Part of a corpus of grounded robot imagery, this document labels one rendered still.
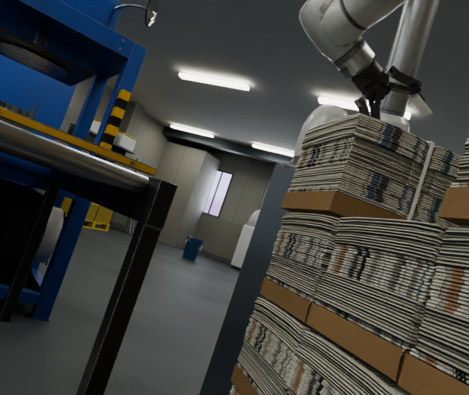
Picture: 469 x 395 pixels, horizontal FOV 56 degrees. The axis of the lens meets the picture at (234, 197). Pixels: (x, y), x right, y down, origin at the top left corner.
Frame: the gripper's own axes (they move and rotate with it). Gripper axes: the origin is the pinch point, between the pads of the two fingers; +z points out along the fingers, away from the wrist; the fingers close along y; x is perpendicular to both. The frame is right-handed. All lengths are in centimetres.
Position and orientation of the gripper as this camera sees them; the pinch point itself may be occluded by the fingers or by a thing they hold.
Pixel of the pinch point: (409, 129)
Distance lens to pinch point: 123.6
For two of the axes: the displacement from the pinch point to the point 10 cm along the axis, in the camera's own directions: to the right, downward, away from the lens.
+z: 6.7, 7.3, 1.7
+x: 2.6, 0.0, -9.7
